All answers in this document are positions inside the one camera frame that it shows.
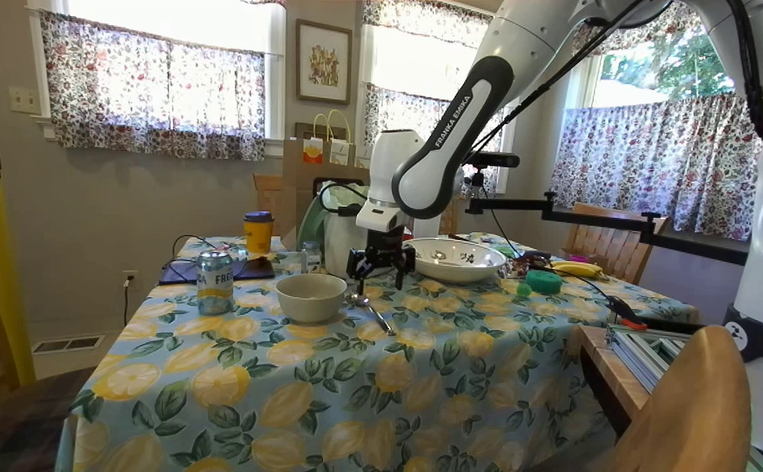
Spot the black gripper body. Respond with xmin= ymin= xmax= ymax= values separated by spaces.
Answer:
xmin=348 ymin=227 xmax=417 ymax=268

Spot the silver metal spoon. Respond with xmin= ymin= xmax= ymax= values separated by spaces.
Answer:
xmin=348 ymin=290 xmax=397 ymax=336

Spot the cream ceramic bowl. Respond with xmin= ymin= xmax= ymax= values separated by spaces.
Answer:
xmin=271 ymin=271 xmax=350 ymax=327

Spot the large white plate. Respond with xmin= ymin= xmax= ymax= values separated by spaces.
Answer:
xmin=408 ymin=237 xmax=510 ymax=286

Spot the small glass jar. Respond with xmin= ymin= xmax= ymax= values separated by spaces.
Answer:
xmin=271 ymin=246 xmax=312 ymax=277

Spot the brown wooden cabinet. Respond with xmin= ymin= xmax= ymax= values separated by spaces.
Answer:
xmin=281 ymin=137 xmax=374 ymax=237

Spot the yellow cup blue lid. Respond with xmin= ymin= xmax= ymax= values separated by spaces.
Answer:
xmin=241 ymin=208 xmax=278 ymax=261

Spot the wooden chair back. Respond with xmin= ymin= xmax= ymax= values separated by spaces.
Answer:
xmin=251 ymin=171 xmax=287 ymax=237

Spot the lemon print tablecloth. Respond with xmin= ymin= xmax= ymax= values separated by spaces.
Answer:
xmin=51 ymin=230 xmax=704 ymax=472

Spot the white gift bag orange print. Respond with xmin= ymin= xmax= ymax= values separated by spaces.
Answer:
xmin=298 ymin=111 xmax=327 ymax=167

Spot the green sponge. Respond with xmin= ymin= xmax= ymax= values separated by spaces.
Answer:
xmin=521 ymin=268 xmax=566 ymax=296

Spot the small glass cup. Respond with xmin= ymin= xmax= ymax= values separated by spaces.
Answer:
xmin=193 ymin=246 xmax=237 ymax=318

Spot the blue notebook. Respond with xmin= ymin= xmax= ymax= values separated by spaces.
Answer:
xmin=156 ymin=254 xmax=278 ymax=288

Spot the wooden slat chair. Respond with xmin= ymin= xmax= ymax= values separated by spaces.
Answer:
xmin=561 ymin=201 xmax=674 ymax=286

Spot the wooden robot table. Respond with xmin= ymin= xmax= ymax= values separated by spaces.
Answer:
xmin=574 ymin=323 xmax=663 ymax=437

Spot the floral curtain valance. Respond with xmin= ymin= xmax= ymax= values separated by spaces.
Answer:
xmin=361 ymin=0 xmax=501 ymax=52
xmin=584 ymin=0 xmax=698 ymax=57

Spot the white floor vent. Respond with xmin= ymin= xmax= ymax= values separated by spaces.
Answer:
xmin=30 ymin=332 xmax=106 ymax=356

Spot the light wooden lattice chair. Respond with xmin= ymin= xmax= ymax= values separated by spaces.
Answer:
xmin=607 ymin=324 xmax=754 ymax=472

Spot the yellow black stand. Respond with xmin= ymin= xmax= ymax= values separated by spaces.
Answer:
xmin=0 ymin=142 xmax=38 ymax=387

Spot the dark seat wooden chair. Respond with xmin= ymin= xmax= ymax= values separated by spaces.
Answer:
xmin=0 ymin=227 xmax=96 ymax=472

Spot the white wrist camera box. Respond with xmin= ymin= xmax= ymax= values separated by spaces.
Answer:
xmin=353 ymin=196 xmax=405 ymax=237

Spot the black stereo camera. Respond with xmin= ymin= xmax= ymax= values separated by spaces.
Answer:
xmin=466 ymin=149 xmax=521 ymax=171

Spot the framed wall picture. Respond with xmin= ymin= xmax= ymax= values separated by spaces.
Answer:
xmin=294 ymin=19 xmax=353 ymax=107

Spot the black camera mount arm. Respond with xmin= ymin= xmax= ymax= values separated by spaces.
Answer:
xmin=463 ymin=191 xmax=749 ymax=268

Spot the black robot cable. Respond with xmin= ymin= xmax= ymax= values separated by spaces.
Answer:
xmin=725 ymin=0 xmax=763 ymax=191
xmin=462 ymin=0 xmax=650 ymax=166

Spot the wall outlet with cable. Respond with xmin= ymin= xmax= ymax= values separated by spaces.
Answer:
xmin=117 ymin=268 xmax=140 ymax=327

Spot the aluminium mounting rail plate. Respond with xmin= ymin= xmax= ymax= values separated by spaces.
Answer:
xmin=607 ymin=327 xmax=694 ymax=398

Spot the black orange clamp handle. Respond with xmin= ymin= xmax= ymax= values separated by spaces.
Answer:
xmin=603 ymin=293 xmax=704 ymax=338

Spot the white light switch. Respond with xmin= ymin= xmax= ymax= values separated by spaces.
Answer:
xmin=8 ymin=84 xmax=41 ymax=119

